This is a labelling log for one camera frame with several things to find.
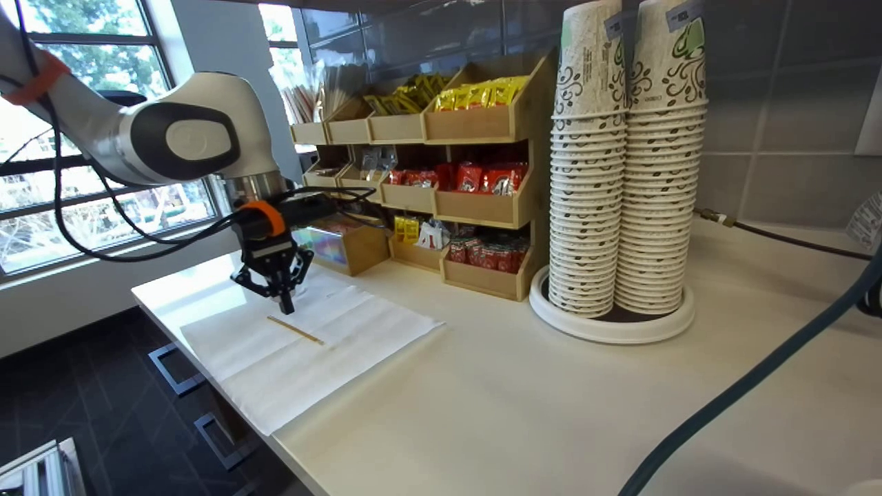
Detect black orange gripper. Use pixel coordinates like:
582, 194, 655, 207
234, 200, 313, 313

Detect thin brown honey stick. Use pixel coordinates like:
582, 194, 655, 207
266, 313, 325, 346

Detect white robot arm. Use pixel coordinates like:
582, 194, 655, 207
0, 17, 310, 313

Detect small cardboard box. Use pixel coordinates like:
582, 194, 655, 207
295, 218, 387, 275

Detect white paper towel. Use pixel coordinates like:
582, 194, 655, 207
182, 273, 438, 435

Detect red snack packets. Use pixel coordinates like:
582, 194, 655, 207
387, 159, 525, 195

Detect wooden snack organizer rack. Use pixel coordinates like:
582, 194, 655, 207
291, 54, 551, 301

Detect yellow snack packets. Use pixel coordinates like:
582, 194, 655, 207
363, 75, 525, 115

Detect left paper cup stack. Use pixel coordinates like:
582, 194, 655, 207
549, 0, 626, 316

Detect paper cup stack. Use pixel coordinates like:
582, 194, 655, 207
615, 0, 707, 316
549, 0, 626, 316

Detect white round cup tray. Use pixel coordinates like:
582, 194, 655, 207
528, 268, 695, 346

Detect right paper cup stack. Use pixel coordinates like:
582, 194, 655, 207
615, 0, 707, 316

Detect black metal floor frame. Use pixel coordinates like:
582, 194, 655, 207
148, 342, 258, 472

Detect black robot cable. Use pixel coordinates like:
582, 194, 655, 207
7, 0, 379, 264

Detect dark green hose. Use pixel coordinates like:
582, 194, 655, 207
616, 264, 882, 496

